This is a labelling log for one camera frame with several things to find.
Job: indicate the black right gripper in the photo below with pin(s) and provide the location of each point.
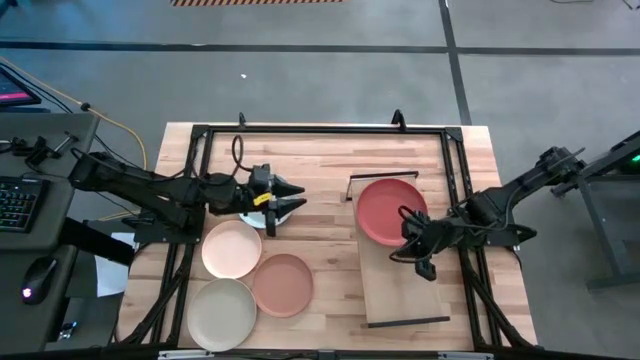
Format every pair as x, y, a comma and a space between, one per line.
430, 245

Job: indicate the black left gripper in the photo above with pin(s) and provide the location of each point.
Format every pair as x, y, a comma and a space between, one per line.
257, 206

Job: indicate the light blue plate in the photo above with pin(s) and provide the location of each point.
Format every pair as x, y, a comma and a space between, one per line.
255, 221

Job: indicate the red plate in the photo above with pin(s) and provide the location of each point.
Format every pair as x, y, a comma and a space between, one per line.
380, 205

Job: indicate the peach pink plate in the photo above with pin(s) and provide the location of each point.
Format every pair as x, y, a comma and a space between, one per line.
231, 249

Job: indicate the terracotta brown plate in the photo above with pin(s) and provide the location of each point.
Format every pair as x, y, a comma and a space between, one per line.
282, 285

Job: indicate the beige plate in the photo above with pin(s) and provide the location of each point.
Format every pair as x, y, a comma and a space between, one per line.
221, 315

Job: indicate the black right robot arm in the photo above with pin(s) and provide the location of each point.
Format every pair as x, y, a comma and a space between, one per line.
492, 205

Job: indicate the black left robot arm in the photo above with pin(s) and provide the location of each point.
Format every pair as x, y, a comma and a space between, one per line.
150, 187

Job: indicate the wooden dish rack board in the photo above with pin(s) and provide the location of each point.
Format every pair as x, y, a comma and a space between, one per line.
395, 290

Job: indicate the black floor tape strip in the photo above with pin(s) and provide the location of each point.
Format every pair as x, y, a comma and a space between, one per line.
461, 95

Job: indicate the grey side table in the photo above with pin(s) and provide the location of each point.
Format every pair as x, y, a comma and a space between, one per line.
615, 225

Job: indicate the white paper sheet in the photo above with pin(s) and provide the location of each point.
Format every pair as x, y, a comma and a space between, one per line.
112, 275

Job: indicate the black flat bar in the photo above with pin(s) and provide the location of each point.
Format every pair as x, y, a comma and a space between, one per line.
95, 242

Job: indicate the silver metal clip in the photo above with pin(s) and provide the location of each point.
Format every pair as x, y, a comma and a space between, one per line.
67, 331

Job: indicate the black computer mouse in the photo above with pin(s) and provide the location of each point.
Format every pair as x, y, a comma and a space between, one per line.
39, 280

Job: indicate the backlit black keyboard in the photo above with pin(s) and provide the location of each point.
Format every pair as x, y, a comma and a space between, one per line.
20, 202

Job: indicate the grey desk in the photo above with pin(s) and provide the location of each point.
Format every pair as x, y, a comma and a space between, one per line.
15, 245

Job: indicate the dark computer screen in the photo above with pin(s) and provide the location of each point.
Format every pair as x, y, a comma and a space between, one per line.
12, 90

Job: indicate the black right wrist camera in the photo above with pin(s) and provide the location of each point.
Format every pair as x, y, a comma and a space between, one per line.
416, 227

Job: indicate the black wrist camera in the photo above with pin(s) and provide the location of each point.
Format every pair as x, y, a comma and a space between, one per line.
261, 177
416, 227

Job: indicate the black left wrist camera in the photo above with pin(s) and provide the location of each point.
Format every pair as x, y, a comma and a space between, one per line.
261, 177

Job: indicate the black metal table frame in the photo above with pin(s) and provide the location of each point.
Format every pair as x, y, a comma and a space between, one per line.
325, 130

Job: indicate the black frame clamp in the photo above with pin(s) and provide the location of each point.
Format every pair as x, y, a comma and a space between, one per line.
398, 119
242, 120

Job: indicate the silver metal bracket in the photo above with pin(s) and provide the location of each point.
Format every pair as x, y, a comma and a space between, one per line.
185, 354
465, 356

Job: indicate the black desk mount clamp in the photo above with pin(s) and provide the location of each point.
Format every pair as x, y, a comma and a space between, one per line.
37, 150

